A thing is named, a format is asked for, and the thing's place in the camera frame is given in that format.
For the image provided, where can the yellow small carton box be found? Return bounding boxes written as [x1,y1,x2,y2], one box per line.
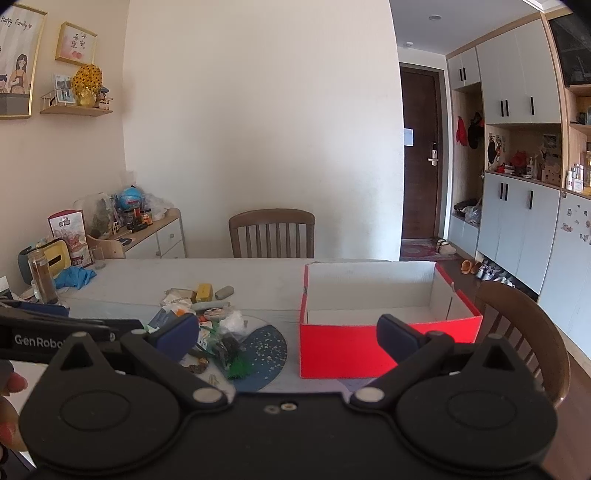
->
[195,283,213,303]

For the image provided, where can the white fluffy item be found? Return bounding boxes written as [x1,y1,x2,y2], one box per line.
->
[218,310,247,336]

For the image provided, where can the grey green oval case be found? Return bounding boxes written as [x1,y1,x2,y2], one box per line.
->
[214,285,235,300]

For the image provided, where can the person left hand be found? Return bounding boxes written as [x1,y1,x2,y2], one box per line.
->
[0,360,28,452]

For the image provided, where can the glass bottle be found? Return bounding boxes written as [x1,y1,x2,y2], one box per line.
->
[28,249,58,304]

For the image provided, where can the blue cloth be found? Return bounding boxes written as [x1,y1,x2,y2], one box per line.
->
[55,267,96,290]

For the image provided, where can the yellow tissue box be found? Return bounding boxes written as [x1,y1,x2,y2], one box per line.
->
[17,238,71,285]

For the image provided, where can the red white cardboard box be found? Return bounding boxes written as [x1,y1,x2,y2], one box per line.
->
[298,261,482,380]

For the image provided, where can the right wooden chair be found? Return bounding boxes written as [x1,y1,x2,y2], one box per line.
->
[475,281,571,407]

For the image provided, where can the wooden chair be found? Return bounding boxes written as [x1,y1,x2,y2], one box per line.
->
[475,281,571,407]
[228,208,315,259]

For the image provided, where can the blue speckled round mat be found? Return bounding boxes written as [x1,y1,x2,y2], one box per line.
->
[228,325,287,392]

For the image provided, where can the entry rug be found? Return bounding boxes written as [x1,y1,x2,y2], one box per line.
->
[400,239,457,262]

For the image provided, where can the white drawer sideboard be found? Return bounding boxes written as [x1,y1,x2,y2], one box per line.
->
[87,208,186,260]

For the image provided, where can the red white snack bag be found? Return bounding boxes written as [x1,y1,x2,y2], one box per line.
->
[48,209,92,268]

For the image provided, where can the blue globe toy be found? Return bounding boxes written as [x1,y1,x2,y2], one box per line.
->
[115,186,143,212]

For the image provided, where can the far wooden chair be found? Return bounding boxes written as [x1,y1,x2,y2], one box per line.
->
[228,208,315,259]

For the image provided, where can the dark wooden door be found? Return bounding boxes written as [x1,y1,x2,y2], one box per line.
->
[401,66,443,240]

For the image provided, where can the small gold framed picture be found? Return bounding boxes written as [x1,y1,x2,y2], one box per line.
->
[55,22,98,66]

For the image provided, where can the large framed family picture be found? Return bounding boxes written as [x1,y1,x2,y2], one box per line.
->
[0,3,46,120]

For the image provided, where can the wooden wall shelf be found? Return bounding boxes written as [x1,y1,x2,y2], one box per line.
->
[40,90,113,117]

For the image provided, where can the white wall cabinet unit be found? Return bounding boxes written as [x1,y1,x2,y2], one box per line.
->
[447,8,590,353]

